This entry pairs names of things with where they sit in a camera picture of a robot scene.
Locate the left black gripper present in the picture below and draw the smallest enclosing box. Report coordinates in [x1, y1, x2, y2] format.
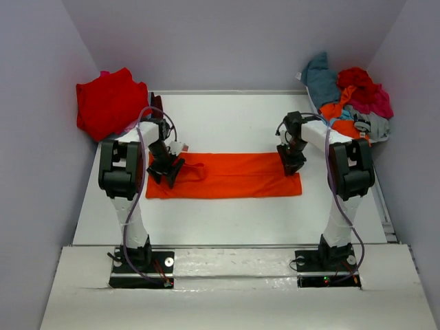
[146, 140, 185, 188]

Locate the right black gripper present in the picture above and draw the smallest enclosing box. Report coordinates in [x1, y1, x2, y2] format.
[277, 139, 308, 176]

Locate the orange t-shirt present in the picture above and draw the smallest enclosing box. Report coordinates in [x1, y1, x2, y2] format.
[145, 153, 303, 199]
[319, 86, 371, 144]

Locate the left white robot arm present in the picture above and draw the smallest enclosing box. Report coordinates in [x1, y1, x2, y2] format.
[98, 118, 184, 272]

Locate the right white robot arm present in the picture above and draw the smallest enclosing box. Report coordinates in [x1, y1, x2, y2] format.
[276, 111, 375, 273]

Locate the folded pink t-shirt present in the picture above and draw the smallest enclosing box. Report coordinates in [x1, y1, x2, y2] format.
[122, 121, 138, 134]

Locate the cyan crumpled t-shirt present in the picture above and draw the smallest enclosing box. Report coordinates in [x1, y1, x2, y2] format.
[330, 109, 353, 122]

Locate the folded maroon t-shirt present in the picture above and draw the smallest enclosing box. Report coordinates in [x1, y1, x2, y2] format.
[148, 92, 163, 111]

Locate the teal blue crumpled t-shirt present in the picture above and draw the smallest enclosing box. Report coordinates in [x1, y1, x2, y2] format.
[300, 52, 341, 110]

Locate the folded red t-shirt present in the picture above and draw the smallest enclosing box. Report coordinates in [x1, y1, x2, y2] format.
[76, 67, 149, 142]

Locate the grey crumpled t-shirt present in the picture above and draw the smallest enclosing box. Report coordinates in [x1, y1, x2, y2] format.
[344, 105, 391, 143]

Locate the red crumpled t-shirt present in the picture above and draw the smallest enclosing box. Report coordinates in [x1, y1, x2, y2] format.
[336, 67, 377, 103]

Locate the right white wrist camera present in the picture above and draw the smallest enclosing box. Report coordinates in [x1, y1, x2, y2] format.
[276, 129, 292, 146]

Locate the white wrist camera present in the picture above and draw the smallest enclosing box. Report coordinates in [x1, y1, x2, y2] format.
[168, 141, 188, 156]
[276, 129, 292, 146]

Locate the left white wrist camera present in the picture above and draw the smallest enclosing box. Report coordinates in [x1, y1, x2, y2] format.
[168, 141, 188, 156]

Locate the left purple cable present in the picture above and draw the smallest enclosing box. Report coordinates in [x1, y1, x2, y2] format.
[122, 106, 178, 287]

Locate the purple cable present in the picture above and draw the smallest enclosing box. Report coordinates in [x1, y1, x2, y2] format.
[276, 113, 365, 285]
[122, 106, 178, 287]

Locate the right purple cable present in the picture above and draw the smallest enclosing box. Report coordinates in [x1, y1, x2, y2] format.
[276, 113, 365, 285]

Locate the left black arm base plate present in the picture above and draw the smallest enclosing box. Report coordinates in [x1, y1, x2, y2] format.
[107, 248, 175, 289]

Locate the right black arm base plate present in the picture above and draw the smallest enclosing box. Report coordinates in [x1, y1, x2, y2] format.
[289, 250, 362, 289]

